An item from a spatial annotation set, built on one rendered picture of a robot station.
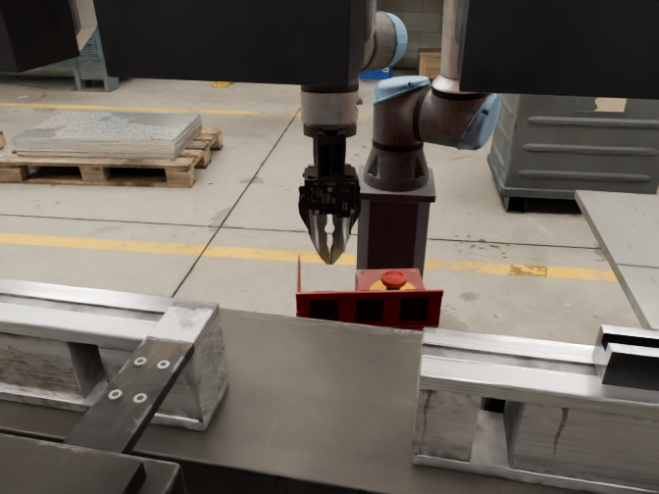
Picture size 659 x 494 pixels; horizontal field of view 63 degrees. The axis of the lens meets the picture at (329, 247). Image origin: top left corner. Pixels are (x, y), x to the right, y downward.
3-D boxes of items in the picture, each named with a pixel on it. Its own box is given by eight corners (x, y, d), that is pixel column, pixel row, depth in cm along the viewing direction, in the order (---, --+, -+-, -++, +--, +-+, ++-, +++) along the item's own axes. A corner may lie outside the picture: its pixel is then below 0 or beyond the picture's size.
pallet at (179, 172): (223, 146, 392) (221, 126, 385) (191, 188, 321) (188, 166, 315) (65, 143, 399) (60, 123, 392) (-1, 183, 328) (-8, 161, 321)
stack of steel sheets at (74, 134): (204, 129, 378) (202, 113, 372) (177, 160, 323) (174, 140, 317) (66, 127, 384) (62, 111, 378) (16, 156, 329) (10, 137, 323)
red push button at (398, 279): (403, 287, 84) (405, 268, 83) (407, 302, 81) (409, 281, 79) (378, 288, 84) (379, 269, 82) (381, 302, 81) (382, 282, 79)
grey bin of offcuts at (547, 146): (614, 179, 334) (646, 59, 299) (652, 221, 282) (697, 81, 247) (483, 173, 343) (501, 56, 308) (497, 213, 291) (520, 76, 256)
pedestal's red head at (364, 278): (413, 325, 94) (422, 235, 86) (431, 390, 80) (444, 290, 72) (300, 328, 94) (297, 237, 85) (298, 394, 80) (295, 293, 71)
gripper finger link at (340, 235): (330, 277, 76) (330, 217, 73) (329, 260, 82) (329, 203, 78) (353, 277, 76) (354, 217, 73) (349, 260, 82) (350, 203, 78)
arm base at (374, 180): (365, 167, 132) (366, 126, 127) (427, 169, 130) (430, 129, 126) (360, 190, 119) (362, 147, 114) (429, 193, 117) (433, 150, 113)
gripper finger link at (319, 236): (309, 278, 76) (308, 218, 72) (309, 261, 82) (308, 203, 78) (330, 277, 76) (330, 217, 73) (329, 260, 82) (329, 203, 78)
